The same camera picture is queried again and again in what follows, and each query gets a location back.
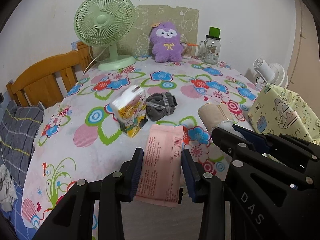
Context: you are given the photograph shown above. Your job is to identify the wooden bed headboard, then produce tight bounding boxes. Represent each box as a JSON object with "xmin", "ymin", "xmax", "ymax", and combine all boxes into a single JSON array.
[{"xmin": 6, "ymin": 42, "xmax": 92, "ymax": 107}]

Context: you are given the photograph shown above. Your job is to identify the green cup on jar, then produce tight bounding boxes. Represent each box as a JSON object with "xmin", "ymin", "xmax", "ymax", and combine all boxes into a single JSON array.
[{"xmin": 209, "ymin": 27, "xmax": 221, "ymax": 38}]

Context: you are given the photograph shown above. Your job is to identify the beige door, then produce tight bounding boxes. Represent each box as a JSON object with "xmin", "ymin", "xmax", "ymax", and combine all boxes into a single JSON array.
[{"xmin": 287, "ymin": 0, "xmax": 319, "ymax": 99}]

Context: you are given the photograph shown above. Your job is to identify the yellow floral tissue pack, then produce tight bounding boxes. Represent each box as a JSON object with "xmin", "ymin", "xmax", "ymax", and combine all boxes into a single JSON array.
[{"xmin": 111, "ymin": 85, "xmax": 148, "ymax": 138}]

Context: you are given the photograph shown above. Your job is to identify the purple plush toy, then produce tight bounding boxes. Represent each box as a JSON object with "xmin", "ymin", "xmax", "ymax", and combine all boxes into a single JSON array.
[{"xmin": 150, "ymin": 22, "xmax": 184, "ymax": 63}]

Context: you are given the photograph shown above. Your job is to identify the green desk fan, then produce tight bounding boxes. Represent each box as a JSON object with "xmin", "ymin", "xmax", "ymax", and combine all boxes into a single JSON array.
[{"xmin": 74, "ymin": 0, "xmax": 136, "ymax": 71}]

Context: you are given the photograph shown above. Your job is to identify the white standing fan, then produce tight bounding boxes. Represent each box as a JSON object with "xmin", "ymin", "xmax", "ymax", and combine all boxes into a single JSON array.
[{"xmin": 253, "ymin": 58, "xmax": 289, "ymax": 88}]

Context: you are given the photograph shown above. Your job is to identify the beige cloth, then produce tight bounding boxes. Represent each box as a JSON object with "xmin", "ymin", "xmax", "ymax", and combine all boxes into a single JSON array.
[{"xmin": 198, "ymin": 102, "xmax": 245, "ymax": 139}]

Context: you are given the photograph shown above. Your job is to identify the small orange-lid jar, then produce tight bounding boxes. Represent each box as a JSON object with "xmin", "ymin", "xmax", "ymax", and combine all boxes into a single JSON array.
[{"xmin": 181, "ymin": 42, "xmax": 198, "ymax": 59}]

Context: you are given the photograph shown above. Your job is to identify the pink wet wipes pack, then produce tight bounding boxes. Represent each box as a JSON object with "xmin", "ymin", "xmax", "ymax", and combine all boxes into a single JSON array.
[{"xmin": 135, "ymin": 124, "xmax": 184, "ymax": 207}]

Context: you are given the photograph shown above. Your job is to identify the yellow cartoon storage box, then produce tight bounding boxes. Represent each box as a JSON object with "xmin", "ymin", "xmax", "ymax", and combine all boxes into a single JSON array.
[{"xmin": 248, "ymin": 83, "xmax": 319, "ymax": 145}]

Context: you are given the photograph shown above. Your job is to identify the grey socks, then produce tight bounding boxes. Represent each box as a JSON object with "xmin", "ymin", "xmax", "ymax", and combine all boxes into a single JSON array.
[{"xmin": 146, "ymin": 92, "xmax": 177, "ymax": 121}]

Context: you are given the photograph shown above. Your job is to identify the floral tablecloth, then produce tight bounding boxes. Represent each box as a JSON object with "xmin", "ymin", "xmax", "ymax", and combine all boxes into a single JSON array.
[{"xmin": 21, "ymin": 56, "xmax": 259, "ymax": 239}]

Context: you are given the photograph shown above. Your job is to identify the olive cartoon wall panel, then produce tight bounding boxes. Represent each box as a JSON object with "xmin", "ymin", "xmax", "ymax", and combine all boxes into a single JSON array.
[{"xmin": 117, "ymin": 5, "xmax": 200, "ymax": 56}]

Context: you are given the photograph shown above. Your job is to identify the glass mason jar mug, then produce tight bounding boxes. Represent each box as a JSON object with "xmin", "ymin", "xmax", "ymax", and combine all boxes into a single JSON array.
[{"xmin": 197, "ymin": 35, "xmax": 221, "ymax": 64}]

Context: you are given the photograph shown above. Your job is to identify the grey plaid bedding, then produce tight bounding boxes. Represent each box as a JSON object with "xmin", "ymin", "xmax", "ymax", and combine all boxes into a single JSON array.
[{"xmin": 1, "ymin": 100, "xmax": 43, "ymax": 187}]

